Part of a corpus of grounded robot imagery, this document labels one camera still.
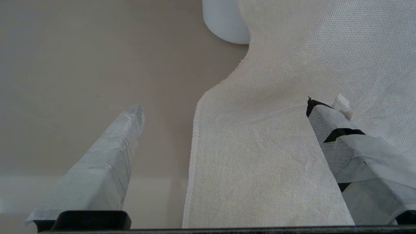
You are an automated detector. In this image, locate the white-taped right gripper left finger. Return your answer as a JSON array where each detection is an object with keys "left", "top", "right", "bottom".
[{"left": 25, "top": 104, "right": 145, "bottom": 232}]

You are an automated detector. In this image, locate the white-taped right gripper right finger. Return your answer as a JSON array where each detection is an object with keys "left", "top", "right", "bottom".
[{"left": 306, "top": 94, "right": 416, "bottom": 226}]

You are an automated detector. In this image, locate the white cylindrical container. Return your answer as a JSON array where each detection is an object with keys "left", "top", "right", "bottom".
[{"left": 202, "top": 0, "right": 251, "bottom": 45}]

